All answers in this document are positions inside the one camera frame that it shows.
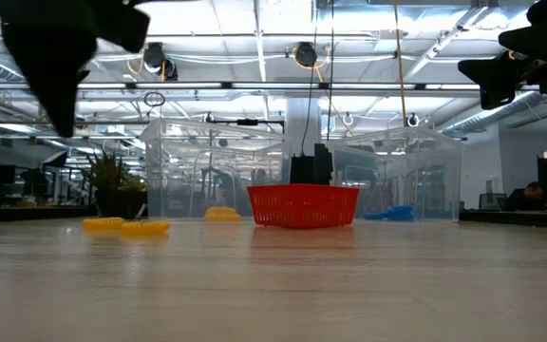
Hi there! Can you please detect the black ceiling cable reel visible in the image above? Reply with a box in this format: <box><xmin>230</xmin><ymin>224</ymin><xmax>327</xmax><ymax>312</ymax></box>
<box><xmin>141</xmin><ymin>41</ymin><xmax>179</xmax><ymax>82</ymax></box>
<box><xmin>293</xmin><ymin>41</ymin><xmax>319</xmax><ymax>68</ymax></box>

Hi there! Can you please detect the orange ring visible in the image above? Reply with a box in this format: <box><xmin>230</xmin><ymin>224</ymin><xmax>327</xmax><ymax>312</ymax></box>
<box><xmin>204</xmin><ymin>205</ymin><xmax>243</xmax><ymax>223</ymax></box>

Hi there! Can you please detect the red plastic mesh basket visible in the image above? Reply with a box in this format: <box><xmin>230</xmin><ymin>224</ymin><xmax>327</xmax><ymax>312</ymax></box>
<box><xmin>247</xmin><ymin>183</ymin><xmax>361</xmax><ymax>230</ymax></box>

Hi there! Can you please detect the person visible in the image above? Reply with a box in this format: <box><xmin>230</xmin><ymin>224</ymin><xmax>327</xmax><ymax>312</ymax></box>
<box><xmin>503</xmin><ymin>180</ymin><xmax>546</xmax><ymax>213</ymax></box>

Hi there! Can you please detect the black perforated computer case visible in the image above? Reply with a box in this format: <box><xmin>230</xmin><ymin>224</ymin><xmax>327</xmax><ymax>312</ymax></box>
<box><xmin>288</xmin><ymin>142</ymin><xmax>335</xmax><ymax>186</ymax></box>

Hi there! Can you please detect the small potted green plant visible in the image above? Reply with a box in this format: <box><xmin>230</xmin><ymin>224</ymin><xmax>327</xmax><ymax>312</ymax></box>
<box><xmin>82</xmin><ymin>149</ymin><xmax>147</xmax><ymax>219</ymax></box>

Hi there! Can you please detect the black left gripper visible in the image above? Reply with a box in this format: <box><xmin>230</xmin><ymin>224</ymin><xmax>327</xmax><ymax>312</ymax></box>
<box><xmin>0</xmin><ymin>0</ymin><xmax>151</xmax><ymax>138</ymax></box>

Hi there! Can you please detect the silver ventilation duct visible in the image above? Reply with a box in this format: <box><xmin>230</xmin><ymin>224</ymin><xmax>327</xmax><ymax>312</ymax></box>
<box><xmin>443</xmin><ymin>89</ymin><xmax>547</xmax><ymax>134</ymax></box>

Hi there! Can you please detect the black hanging cable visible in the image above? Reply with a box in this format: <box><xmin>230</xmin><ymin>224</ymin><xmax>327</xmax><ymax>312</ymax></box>
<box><xmin>300</xmin><ymin>0</ymin><xmax>320</xmax><ymax>156</ymax></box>

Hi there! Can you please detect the yellow hanging cord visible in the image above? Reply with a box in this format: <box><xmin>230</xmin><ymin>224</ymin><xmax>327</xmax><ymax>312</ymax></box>
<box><xmin>393</xmin><ymin>0</ymin><xmax>408</xmax><ymax>127</ymax></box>

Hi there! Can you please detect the clear plastic storage bin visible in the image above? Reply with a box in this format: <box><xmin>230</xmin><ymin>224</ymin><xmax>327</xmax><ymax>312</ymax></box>
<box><xmin>139</xmin><ymin>117</ymin><xmax>285</xmax><ymax>220</ymax></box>
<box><xmin>326</xmin><ymin>125</ymin><xmax>463</xmax><ymax>223</ymax></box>

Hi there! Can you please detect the dark computer monitor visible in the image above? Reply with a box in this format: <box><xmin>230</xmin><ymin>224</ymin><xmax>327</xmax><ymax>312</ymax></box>
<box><xmin>537</xmin><ymin>156</ymin><xmax>547</xmax><ymax>205</ymax></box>

